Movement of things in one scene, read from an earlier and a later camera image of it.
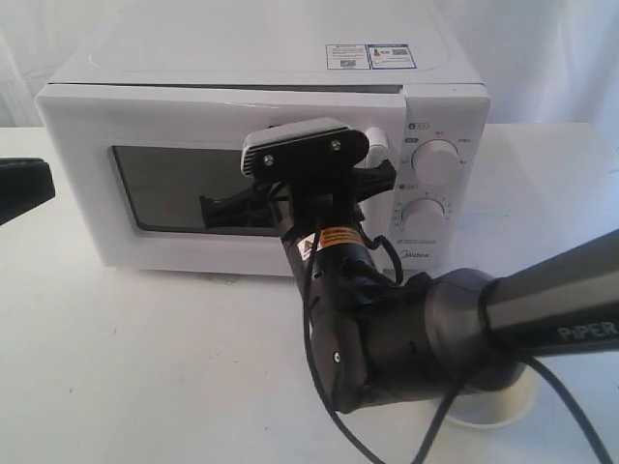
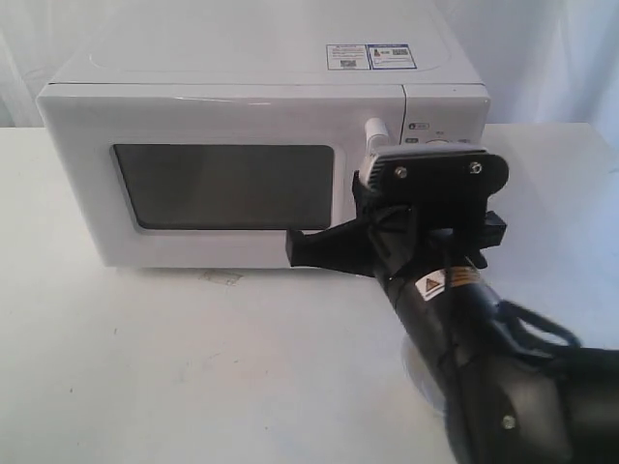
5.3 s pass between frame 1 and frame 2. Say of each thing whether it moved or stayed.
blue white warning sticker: stayed
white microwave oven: stayed
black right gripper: moved
